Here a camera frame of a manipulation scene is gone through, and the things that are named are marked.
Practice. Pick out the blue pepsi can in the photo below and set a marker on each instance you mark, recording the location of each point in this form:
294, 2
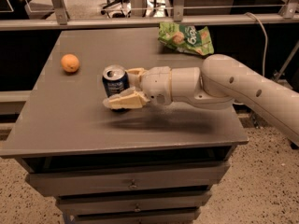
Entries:
115, 79

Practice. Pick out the grey drawer cabinet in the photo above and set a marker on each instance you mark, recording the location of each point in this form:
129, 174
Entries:
64, 126

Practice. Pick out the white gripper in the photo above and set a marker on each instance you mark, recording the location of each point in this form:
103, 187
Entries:
156, 85

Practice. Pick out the top grey drawer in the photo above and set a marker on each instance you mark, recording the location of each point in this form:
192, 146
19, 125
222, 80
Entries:
129, 179

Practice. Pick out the bottom grey drawer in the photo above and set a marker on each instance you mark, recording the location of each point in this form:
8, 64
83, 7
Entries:
142, 217

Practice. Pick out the green snack bag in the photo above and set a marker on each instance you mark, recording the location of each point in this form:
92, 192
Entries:
186, 39

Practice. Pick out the middle grey drawer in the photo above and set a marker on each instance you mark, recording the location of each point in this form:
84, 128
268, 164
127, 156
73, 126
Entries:
134, 202

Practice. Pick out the black office chair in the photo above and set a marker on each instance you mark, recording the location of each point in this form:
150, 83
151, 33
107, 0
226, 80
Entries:
115, 8

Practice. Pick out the orange fruit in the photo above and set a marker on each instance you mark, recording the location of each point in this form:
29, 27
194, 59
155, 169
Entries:
70, 63

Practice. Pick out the grey drawer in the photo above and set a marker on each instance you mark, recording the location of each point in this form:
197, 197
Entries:
129, 179
142, 217
134, 202

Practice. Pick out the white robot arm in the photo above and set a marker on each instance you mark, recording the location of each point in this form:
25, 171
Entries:
215, 84

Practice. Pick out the grey metal railing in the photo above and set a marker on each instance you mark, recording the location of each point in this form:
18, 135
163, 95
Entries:
77, 14

